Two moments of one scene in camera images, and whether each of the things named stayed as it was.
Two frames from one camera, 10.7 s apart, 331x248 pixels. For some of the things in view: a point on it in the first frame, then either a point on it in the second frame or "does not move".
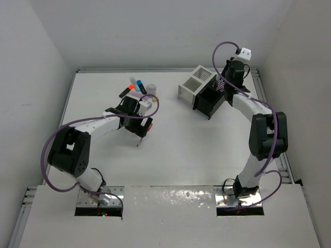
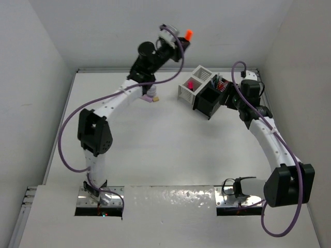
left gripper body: [134, 125] -> [168, 50]
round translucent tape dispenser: [151, 89] does not move
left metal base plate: [85, 199] does not move
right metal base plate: [224, 197] does not move
